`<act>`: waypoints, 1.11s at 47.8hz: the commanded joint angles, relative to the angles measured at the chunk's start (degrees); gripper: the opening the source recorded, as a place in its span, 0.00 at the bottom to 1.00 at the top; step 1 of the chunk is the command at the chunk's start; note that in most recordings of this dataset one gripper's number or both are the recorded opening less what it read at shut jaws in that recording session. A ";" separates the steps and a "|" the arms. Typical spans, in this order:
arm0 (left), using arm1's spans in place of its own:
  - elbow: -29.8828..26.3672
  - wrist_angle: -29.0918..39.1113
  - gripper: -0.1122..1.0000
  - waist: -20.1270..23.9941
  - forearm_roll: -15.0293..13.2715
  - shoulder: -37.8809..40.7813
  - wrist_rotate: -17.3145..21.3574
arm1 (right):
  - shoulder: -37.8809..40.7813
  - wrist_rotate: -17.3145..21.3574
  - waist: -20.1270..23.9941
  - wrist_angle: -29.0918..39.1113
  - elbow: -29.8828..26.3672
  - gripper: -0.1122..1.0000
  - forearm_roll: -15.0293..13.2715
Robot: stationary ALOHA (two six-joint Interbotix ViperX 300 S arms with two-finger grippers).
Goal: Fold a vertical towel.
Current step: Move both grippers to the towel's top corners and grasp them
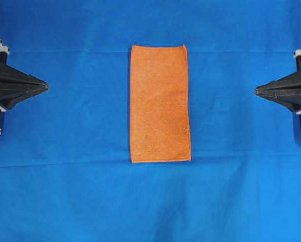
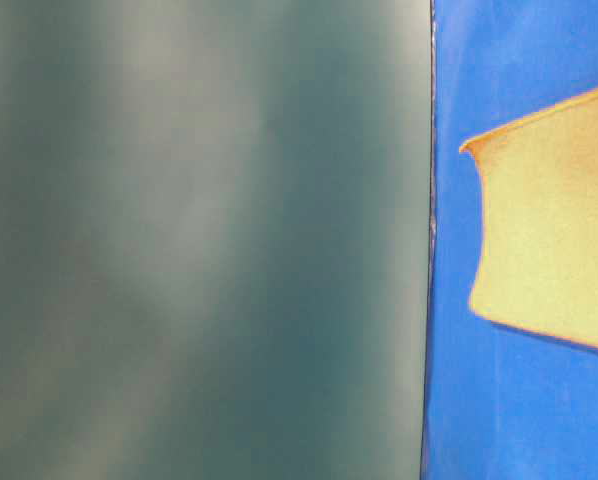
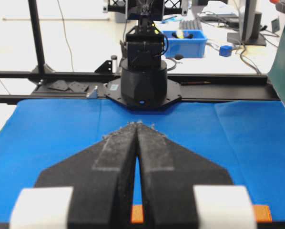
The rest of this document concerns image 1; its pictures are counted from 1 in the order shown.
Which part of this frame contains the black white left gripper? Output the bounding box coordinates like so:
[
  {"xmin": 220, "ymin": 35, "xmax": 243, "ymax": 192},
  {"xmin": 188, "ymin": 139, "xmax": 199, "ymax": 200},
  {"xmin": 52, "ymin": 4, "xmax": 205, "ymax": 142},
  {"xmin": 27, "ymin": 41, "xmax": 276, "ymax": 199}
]
[{"xmin": 0, "ymin": 39, "xmax": 49, "ymax": 136}]

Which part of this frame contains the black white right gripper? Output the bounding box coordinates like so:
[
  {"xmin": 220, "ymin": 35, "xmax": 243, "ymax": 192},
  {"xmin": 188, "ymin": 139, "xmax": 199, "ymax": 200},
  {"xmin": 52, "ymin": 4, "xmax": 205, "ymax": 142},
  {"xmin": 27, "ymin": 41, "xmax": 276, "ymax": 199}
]
[{"xmin": 255, "ymin": 49, "xmax": 301, "ymax": 137}]

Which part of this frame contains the orange microfiber towel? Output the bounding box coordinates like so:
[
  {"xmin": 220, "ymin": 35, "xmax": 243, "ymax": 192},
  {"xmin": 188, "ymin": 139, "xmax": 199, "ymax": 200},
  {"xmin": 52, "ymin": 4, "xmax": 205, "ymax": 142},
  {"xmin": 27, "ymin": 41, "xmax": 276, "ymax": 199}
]
[{"xmin": 129, "ymin": 45, "xmax": 191, "ymax": 163}]

